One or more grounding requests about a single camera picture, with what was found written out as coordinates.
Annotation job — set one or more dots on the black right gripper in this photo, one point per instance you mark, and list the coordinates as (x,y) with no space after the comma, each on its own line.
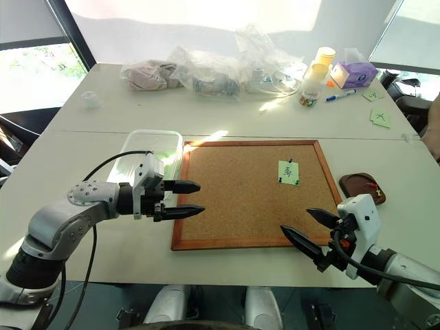
(338,247)

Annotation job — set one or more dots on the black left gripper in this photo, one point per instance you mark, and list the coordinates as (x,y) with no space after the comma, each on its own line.
(153,203)

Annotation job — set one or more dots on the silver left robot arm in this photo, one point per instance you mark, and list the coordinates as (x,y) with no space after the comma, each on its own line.
(51,223)

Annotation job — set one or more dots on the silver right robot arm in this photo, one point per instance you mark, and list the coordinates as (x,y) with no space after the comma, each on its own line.
(409,275)

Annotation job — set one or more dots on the wood framed cork board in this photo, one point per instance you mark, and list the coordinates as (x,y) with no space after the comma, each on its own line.
(240,196)

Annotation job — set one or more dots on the green paper note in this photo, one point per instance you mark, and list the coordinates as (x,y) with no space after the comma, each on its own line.
(288,170)

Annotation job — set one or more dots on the small yellow-green object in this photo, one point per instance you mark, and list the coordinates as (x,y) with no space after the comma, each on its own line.
(378,192)

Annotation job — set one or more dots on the green note card stack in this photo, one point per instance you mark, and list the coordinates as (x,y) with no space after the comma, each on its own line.
(381,118)

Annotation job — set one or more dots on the plastic jar yellow lid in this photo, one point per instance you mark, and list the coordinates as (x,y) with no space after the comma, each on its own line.
(311,93)

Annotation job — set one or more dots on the brown wooden tray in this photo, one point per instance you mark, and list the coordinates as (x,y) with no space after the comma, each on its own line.
(357,185)

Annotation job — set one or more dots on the clear plastic container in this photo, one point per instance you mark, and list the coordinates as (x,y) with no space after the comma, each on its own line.
(151,141)

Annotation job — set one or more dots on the silver rounded robot leg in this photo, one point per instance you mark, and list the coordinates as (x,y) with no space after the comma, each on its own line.
(263,307)
(166,304)

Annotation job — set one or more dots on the clear bag with grey items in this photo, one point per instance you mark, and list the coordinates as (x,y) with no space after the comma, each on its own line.
(209,75)

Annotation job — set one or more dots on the plastic bag with pink cloth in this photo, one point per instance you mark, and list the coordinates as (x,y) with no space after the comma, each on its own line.
(148,74)

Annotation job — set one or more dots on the small white cup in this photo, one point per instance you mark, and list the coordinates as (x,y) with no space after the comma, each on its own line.
(90,100)

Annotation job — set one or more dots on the blue marker pen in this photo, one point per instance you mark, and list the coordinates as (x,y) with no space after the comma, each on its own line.
(341,95)

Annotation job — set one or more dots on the small orange object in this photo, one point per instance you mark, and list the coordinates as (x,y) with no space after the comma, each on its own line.
(330,83)

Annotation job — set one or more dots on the brown rounded shape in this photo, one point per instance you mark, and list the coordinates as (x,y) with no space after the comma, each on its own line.
(434,134)

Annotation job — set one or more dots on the purple tissue box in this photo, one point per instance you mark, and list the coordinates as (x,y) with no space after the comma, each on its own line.
(354,74)

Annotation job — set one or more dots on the large crumpled clear bag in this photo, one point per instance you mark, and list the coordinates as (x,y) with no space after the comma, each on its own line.
(261,51)

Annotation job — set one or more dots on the black office chair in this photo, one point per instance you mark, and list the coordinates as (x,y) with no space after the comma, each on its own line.
(409,93)

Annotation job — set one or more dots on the yellow paper cup stack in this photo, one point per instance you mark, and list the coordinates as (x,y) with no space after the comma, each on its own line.
(326,56)

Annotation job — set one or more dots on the black chair with armrest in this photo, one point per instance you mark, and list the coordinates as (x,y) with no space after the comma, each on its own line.
(17,137)

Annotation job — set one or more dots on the black window pillar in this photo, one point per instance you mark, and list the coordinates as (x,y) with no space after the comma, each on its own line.
(74,38)

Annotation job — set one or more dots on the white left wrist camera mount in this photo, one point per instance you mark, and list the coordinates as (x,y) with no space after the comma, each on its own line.
(148,172)

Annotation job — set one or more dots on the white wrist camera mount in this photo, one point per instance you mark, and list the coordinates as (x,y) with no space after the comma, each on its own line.
(148,172)
(362,213)

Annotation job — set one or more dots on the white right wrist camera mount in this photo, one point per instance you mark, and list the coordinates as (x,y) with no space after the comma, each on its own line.
(362,213)

